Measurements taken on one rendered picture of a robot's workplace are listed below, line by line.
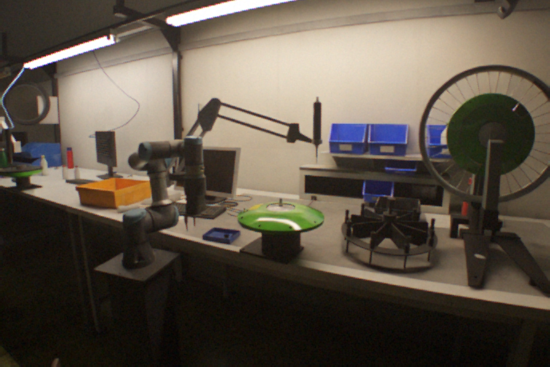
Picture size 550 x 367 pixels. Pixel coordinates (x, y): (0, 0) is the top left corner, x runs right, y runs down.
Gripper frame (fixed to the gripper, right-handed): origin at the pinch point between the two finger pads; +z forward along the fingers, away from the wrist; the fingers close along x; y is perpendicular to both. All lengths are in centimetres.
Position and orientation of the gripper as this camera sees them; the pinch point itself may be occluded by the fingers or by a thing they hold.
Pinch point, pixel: (190, 228)
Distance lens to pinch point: 107.0
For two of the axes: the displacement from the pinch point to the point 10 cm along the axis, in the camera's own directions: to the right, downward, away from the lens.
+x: 2.5, -1.2, 9.6
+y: 9.7, 0.3, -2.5
